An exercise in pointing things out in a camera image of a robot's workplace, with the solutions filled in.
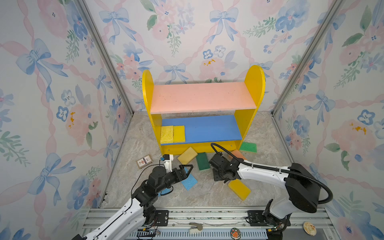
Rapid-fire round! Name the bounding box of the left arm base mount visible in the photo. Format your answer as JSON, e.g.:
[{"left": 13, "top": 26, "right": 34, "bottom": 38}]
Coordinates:
[{"left": 144, "top": 209, "right": 170, "bottom": 227}]

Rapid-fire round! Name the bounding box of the black corrugated cable hose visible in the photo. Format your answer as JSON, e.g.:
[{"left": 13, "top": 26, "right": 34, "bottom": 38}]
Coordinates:
[{"left": 210, "top": 142, "right": 334, "bottom": 205}]

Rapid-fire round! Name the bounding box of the dark green scrub sponge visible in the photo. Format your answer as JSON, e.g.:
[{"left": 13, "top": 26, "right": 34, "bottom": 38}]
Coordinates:
[{"left": 196, "top": 153, "right": 211, "bottom": 171}]

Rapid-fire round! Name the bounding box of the beige clip on rail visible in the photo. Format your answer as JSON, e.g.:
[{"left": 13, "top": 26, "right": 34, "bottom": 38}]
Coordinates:
[{"left": 189, "top": 223, "right": 203, "bottom": 234}]

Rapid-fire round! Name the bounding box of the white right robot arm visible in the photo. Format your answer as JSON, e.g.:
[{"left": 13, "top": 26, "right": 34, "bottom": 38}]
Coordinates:
[{"left": 209, "top": 154, "right": 321, "bottom": 226}]

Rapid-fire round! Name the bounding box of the round sticker badge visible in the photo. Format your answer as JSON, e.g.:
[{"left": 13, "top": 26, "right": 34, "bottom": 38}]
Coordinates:
[{"left": 230, "top": 228, "right": 242, "bottom": 240}]

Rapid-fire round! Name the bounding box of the light blue sponge left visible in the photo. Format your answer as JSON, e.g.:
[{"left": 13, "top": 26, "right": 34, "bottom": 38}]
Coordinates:
[{"left": 158, "top": 186, "right": 174, "bottom": 196}]

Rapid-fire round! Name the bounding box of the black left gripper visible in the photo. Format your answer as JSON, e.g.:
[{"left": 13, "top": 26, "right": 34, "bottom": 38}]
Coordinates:
[{"left": 155, "top": 164, "right": 192, "bottom": 195}]

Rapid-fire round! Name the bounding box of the pale yellow sponge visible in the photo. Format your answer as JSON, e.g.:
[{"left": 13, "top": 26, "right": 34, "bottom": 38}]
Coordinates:
[{"left": 178, "top": 147, "right": 198, "bottom": 165}]

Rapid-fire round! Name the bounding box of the round beige disc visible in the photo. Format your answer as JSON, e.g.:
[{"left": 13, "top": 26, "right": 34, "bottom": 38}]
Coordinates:
[{"left": 303, "top": 222, "right": 317, "bottom": 236}]

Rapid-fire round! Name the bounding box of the porous yellow sponge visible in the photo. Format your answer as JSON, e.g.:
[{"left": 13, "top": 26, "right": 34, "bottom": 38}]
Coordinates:
[{"left": 160, "top": 126, "right": 174, "bottom": 145}]

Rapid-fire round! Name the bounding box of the pink orange sponge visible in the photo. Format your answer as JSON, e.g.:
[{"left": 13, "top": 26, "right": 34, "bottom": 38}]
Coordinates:
[{"left": 231, "top": 150, "right": 247, "bottom": 161}]

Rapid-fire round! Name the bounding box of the pink upper shelf board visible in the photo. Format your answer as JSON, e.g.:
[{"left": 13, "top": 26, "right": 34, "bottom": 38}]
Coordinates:
[{"left": 150, "top": 82, "right": 256, "bottom": 114}]

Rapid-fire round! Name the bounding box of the yellow shelf unit frame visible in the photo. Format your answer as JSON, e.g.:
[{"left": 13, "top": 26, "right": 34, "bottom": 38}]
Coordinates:
[{"left": 142, "top": 65, "right": 266, "bottom": 155}]

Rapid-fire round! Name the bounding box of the yellow scrub sponge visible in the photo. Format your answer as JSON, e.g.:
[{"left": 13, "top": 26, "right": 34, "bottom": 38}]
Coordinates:
[{"left": 173, "top": 126, "right": 186, "bottom": 143}]

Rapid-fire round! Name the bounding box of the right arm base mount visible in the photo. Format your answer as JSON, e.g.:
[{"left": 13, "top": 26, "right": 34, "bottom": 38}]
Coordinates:
[{"left": 245, "top": 199, "right": 291, "bottom": 232}]

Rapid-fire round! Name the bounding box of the light blue sponge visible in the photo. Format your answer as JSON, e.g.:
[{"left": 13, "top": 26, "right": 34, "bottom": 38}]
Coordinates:
[
  {"left": 182, "top": 174, "right": 198, "bottom": 191},
  {"left": 158, "top": 186, "right": 174, "bottom": 196}
]

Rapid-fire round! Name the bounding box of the light blue sponge right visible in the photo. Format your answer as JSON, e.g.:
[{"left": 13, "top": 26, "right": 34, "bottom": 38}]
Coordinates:
[{"left": 182, "top": 174, "right": 198, "bottom": 191}]

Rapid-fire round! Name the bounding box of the thin black cable left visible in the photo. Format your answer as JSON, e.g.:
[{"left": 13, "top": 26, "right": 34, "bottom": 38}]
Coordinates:
[{"left": 128, "top": 163, "right": 175, "bottom": 208}]

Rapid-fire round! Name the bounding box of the small playing card box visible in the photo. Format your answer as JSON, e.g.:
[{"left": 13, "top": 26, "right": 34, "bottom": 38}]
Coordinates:
[{"left": 136, "top": 155, "right": 153, "bottom": 169}]

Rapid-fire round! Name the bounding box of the yellow sponge on floor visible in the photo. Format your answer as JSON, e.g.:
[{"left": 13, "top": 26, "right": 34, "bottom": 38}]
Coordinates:
[{"left": 228, "top": 179, "right": 251, "bottom": 201}]

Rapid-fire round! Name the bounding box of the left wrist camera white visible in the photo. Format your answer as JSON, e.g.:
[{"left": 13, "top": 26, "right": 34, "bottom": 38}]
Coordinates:
[{"left": 161, "top": 154, "right": 174, "bottom": 173}]

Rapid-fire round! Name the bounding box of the bright green scrub sponge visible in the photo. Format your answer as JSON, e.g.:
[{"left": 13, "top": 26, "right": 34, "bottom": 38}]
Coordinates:
[{"left": 239, "top": 142, "right": 258, "bottom": 153}]

